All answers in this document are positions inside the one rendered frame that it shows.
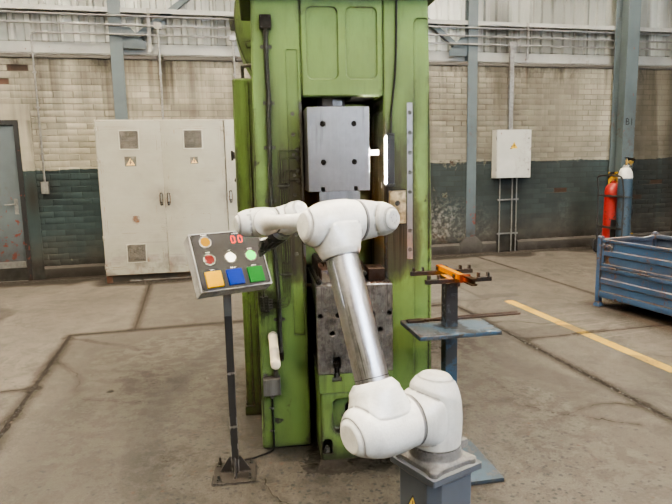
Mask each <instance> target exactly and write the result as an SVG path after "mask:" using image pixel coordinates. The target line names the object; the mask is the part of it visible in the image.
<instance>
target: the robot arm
mask: <svg viewBox="0 0 672 504"><path fill-rule="evenodd" d="M399 222H400V216H399V213H398V211H397V209H396V208H395V207H393V206H392V205H390V204H388V203H386V202H375V201H369V200H350V199H336V200H328V201H322V202H318V203H316V204H314V205H312V206H311V207H309V208H307V205H306V204H305V203H304V202H302V201H299V200H297V201H292V202H290V203H288V204H285V205H282V206H279V207H274V208H269V207H256V208H251V209H246V210H243V211H241V212H239V213H238V214H237V215H236V216H235V218H234V227H235V230H236V232H238V234H240V235H242V236H246V237H259V239H260V241H259V244H258V247H259V250H258V254H259V257H262V256H263V255H264V254H265V253H266V252H267V251H271V248H272V249H274V248H276V247H277V246H279V245H280V244H281V243H283V242H284V241H287V239H288V238H289V237H290V236H291V235H292V234H293V233H295V232H297V231H298V234H299V236H300V238H301V240H302V241H303V242H304V243H305V244H306V245H308V246H310V247H313V248H314V249H315V251H316V252H317V254H318V255H319V257H320V258H321V260H322V261H323V262H326V265H327V269H328V273H329V277H330V281H331V285H332V289H333V294H334V298H335V302H336V306H337V310H338V314H339V318H340V322H341V326H342V330H343V334H344V339H345V343H346V347H347V351H348V355H349V359H350V363H351V368H352V372H353V376H354V380H355V384H356V385H355V386H353V387H352V389H351V391H350V393H349V404H348V410H346V411H345V413H344V415H343V417H342V420H341V424H340V435H341V439H342V442H343V444H344V446H345V448H346V449H347V450H348V451H349V452H350V453H351V454H353V455H355V456H358V457H361V458H368V459H382V458H383V459H385V458H389V457H393V456H396V457H397V458H400V459H403V460H405V461H406V462H408V463H410V464H411V465H413V466H414V467H416V468H418V469H419V470H421V471H423V472H424V473H426V474H427V475H428V477H429V478H431V479H438V478H440V477H441V476H442V475H444V474H446V473H449V472H451V471H453V470H456V469H458V468H461V467H463V466H465V465H468V464H474V463H476V456H475V455H473V454H470V453H467V452H465V451H463V450H462V449H463V448H464V447H466V446H467V445H468V439H467V438H466V437H464V436H462V424H463V413H462V400H461V395H460V391H459V388H458V386H457V384H456V382H455V380H453V378H452V377H451V375H450V374H448V373H447V372H444V371H440V370H433V369H428V370H423V371H421V372H420V373H418V374H416V375H415V377H414V378H413V379H412V380H411V381H410V386H409V388H407V389H406V390H405V391H403V389H402V388H401V386H400V383H399V382H398V381H397V380H395V379H394V378H393V377H389V374H388V370H387V366H386V362H385V358H384V354H383V350H382V346H381V342H380V338H379V334H378V330H377V326H376V322H375V318H374V314H373V310H372V306H371V302H370V298H369V294H368V290H367V286H366V282H365V278H364V275H363V271H362V267H361V263H360V259H359V255H358V254H359V253H360V249H361V241H363V240H367V239H371V238H375V237H378V236H385V235H388V234H390V233H392V232H393V231H394V230H396V228H397V227H398V225H399ZM265 236H266V237H265ZM262 237H263V238H262ZM264 237H265V238H264ZM274 245H275V246H274ZM461 436H462V437H461Z"/></svg>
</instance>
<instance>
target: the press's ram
mask: <svg viewBox="0 0 672 504"><path fill-rule="evenodd" d="M302 134H303V169H304V190H306V191H308V192H321V190H322V191H324V192H334V191H354V190H356V191H369V190H370V156H376V155H379V149H377V150H370V146H369V106H347V107H306V108H305V109H304V111H303V112H302Z"/></svg>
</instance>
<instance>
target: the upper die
mask: <svg viewBox="0 0 672 504"><path fill-rule="evenodd" d="M336 199H350V200H360V191H356V190H354V191H334V192H324V191H322V190H321V192H311V203H312V205H314V204H316V203H318V202H322V201H328V200H336Z"/></svg>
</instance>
